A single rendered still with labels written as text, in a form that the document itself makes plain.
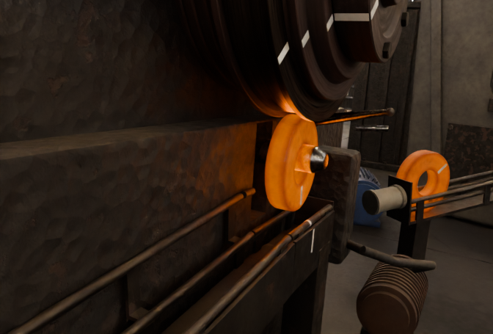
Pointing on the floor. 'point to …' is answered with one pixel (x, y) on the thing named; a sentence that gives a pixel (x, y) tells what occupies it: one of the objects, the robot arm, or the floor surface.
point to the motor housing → (392, 299)
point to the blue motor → (366, 181)
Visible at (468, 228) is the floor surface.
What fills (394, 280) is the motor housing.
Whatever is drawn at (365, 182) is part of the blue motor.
